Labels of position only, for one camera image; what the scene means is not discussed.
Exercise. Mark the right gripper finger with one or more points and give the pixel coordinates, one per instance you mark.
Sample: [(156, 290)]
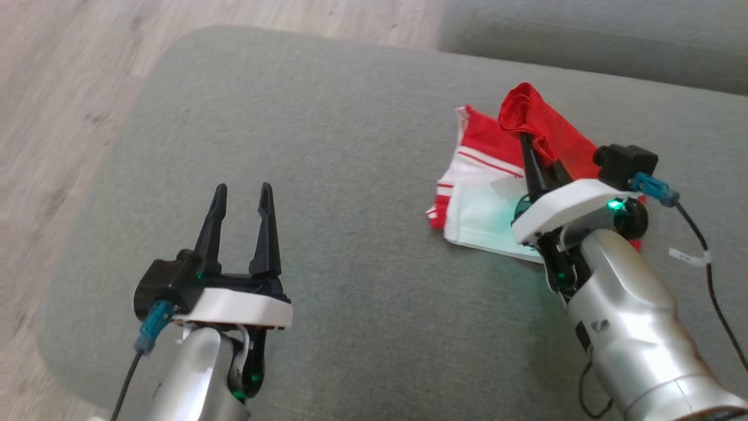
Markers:
[(558, 175), (533, 169)]

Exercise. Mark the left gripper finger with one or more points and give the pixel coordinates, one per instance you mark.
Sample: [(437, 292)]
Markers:
[(266, 245), (211, 240)]

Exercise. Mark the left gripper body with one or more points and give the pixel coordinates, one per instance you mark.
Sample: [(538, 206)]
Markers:
[(239, 307)]

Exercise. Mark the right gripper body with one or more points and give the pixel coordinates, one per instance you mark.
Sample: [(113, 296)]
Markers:
[(561, 204)]

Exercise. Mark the red and white basketball jersey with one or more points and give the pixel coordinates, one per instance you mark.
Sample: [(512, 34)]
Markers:
[(485, 210)]

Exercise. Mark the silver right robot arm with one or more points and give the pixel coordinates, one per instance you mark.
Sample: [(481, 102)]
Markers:
[(631, 327)]

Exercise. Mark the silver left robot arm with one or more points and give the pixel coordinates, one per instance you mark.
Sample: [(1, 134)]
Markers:
[(193, 374)]

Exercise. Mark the grey and yellow sofa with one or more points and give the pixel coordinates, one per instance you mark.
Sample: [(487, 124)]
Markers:
[(584, 35)]

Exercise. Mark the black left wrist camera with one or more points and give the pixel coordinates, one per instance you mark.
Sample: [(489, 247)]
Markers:
[(166, 280)]

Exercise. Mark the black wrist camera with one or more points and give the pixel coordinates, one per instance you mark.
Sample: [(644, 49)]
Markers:
[(622, 164), (166, 280)]

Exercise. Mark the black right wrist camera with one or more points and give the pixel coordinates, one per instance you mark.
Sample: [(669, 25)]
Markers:
[(622, 164)]

